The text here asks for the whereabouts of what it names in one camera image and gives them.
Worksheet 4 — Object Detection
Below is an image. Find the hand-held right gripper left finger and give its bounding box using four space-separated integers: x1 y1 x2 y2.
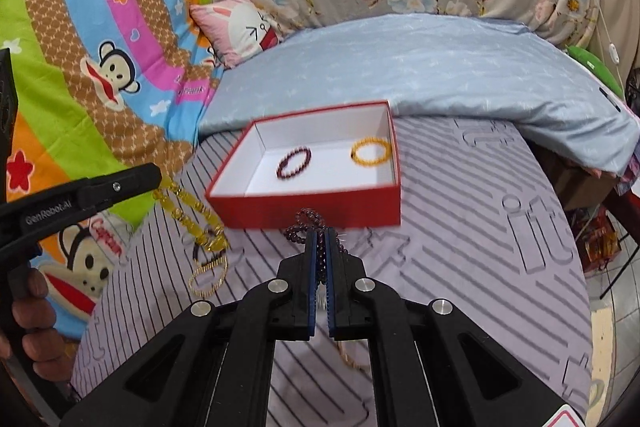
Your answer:
60 229 321 427

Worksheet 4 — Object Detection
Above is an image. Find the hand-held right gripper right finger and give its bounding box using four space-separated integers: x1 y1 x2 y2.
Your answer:
324 229 568 427

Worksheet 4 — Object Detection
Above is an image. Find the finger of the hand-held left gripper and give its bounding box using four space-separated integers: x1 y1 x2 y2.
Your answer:
75 163 164 214

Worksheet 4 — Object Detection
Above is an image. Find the dark red bead strand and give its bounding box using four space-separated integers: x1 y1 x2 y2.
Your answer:
283 207 349 288

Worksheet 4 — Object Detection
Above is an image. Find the red cardboard box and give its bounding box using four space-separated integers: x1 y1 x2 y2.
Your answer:
206 101 402 229

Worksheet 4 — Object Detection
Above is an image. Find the yellow amber bead bracelet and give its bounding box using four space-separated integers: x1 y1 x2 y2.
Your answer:
151 179 232 254

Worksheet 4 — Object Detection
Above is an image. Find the thin gold chain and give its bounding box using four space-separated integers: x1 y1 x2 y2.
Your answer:
335 339 373 370

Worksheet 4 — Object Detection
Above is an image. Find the dark brown bead bracelet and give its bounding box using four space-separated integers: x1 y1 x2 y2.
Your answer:
192 229 226 265

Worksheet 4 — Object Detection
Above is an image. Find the dark red bead bracelet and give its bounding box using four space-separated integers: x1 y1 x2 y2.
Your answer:
275 147 313 180

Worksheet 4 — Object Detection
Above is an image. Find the gold bangle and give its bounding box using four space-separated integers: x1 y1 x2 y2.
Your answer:
188 254 229 300

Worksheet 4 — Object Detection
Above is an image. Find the orange bead bracelet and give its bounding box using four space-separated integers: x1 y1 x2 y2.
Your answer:
350 136 393 168

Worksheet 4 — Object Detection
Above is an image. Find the person's left hand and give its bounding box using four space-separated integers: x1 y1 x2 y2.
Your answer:
0 276 73 385

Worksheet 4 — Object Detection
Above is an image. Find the cartoon monkey blanket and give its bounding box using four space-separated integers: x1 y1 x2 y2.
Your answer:
0 0 226 343

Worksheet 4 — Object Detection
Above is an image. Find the pink rabbit pillow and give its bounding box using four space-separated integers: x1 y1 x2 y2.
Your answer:
189 0 283 68

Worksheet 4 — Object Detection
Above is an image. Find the light blue pillow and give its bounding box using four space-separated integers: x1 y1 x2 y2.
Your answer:
197 13 640 175

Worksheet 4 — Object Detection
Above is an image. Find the brown cardboard box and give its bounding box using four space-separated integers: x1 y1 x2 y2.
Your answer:
550 157 616 210

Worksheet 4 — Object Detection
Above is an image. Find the orange packaged box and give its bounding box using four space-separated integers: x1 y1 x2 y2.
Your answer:
582 207 623 275

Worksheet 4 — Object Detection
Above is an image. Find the green plush object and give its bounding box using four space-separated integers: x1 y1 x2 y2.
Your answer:
567 44 623 100

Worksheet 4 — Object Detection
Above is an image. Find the white cable with switch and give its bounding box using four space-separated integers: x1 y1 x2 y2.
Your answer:
592 0 626 92

